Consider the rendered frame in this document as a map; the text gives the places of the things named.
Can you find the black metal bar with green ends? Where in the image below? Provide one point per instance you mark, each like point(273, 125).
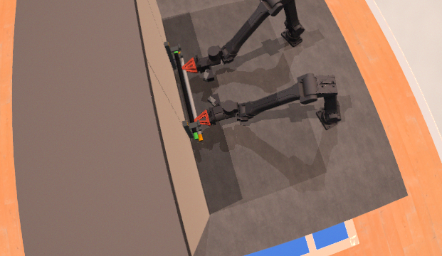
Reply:
point(188, 106)

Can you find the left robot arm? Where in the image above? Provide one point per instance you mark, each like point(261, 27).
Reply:
point(315, 86)

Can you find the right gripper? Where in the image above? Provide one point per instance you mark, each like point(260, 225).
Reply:
point(195, 63)

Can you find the grey metal bar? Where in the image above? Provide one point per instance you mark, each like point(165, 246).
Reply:
point(190, 97)

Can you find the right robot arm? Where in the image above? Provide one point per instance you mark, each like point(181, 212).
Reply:
point(229, 51)

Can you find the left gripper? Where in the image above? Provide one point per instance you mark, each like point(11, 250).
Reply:
point(210, 117)

